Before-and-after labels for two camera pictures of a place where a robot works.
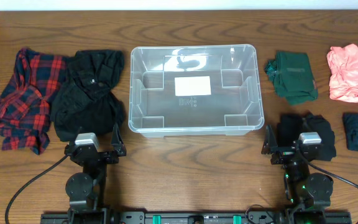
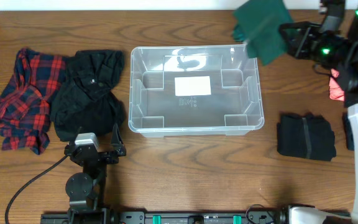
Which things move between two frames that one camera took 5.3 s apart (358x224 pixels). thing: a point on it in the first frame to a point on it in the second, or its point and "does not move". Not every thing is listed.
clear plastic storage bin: [195, 91] does not move
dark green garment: [293, 76] to [257, 23]
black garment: [84, 103] does not move
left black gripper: [118, 152] does not move
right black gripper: [271, 147] to [296, 47]
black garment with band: [290, 126] does not move
